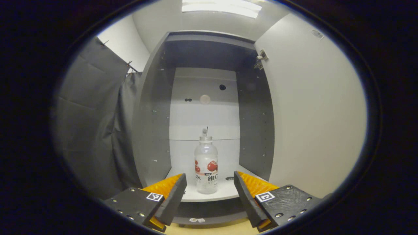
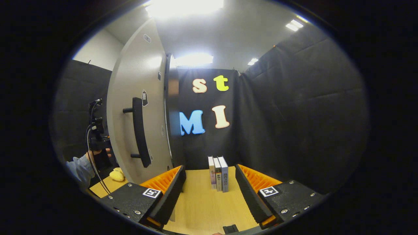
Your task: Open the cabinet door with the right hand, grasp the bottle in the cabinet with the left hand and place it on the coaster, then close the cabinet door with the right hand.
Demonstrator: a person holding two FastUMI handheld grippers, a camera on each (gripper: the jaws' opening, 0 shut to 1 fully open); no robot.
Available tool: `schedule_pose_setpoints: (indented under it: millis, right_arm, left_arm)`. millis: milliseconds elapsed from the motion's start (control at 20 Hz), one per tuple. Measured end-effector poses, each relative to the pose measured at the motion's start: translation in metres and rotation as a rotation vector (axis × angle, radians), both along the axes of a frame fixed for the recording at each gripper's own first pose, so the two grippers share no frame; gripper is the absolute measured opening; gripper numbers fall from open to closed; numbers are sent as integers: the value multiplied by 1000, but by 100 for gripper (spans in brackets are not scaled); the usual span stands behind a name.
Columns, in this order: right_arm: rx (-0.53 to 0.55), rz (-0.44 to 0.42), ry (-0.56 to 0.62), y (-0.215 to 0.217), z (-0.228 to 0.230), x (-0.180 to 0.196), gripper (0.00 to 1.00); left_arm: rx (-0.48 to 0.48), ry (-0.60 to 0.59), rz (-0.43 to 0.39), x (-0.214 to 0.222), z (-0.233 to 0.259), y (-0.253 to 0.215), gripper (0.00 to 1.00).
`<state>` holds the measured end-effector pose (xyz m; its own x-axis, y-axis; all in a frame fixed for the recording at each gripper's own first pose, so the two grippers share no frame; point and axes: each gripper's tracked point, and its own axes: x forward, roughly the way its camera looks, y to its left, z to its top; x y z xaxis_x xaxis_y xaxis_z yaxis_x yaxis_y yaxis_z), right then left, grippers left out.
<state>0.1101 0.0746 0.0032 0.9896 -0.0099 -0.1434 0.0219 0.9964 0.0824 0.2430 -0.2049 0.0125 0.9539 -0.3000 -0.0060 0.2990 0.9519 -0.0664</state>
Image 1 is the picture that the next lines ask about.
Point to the metal door hinge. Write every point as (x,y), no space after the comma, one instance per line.
(261,58)

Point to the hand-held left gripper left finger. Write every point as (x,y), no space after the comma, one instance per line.
(173,199)

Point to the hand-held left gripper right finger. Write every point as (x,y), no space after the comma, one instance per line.
(246,199)

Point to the ceiling light panel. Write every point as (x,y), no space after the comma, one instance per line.
(222,8)

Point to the clear plastic bottle red label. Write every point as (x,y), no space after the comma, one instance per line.
(206,156)

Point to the black backdrop cloth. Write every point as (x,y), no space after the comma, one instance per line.
(91,130)

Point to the dark grey cabinet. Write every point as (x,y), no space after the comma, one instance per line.
(153,130)

